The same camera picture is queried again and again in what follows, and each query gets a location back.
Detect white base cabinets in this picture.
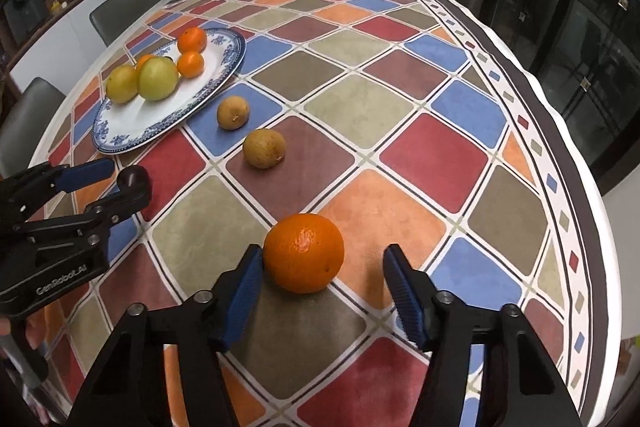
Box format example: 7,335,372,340
7,0,183,92

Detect black water dispenser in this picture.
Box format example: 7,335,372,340
2,0,48,32

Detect person's left hand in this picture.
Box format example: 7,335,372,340
0,314,48,350

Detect glass sliding door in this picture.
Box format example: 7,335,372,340
480,0,640,192

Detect blue rimmed white plate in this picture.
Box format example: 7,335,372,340
92,28,247,156

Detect brown kiwi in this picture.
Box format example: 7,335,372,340
216,95,251,131
243,128,288,170

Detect green apple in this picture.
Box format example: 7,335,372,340
138,57,180,101

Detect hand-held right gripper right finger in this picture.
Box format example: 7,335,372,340
382,243,583,427

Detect yellow pear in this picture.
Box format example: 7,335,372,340
105,64,141,104

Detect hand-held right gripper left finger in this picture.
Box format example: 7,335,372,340
72,244,265,427

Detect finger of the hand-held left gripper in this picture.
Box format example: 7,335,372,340
0,158,116,228
10,187,152,253

